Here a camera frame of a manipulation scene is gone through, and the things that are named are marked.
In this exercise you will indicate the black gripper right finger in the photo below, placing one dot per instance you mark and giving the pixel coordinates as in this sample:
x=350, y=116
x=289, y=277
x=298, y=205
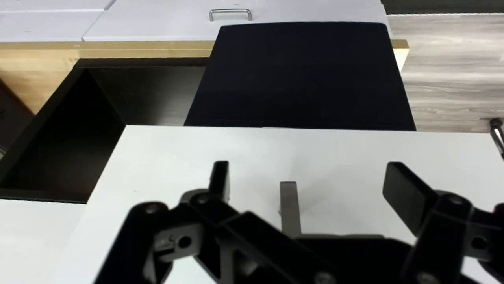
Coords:
x=415, y=198

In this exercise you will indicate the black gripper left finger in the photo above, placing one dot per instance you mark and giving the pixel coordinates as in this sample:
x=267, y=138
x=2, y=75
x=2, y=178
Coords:
x=158, y=246

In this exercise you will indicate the white drawer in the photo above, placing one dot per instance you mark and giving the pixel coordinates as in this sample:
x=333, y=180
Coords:
x=315, y=151

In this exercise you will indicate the silver metal rod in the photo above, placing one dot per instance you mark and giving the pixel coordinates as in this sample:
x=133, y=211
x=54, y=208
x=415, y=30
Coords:
x=497, y=134

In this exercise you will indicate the large white cabinet door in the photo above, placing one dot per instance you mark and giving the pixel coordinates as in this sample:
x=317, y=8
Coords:
x=32, y=241

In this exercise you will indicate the black lower cabinet front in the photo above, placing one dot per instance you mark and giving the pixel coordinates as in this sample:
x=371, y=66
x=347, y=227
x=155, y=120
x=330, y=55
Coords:
x=304, y=79

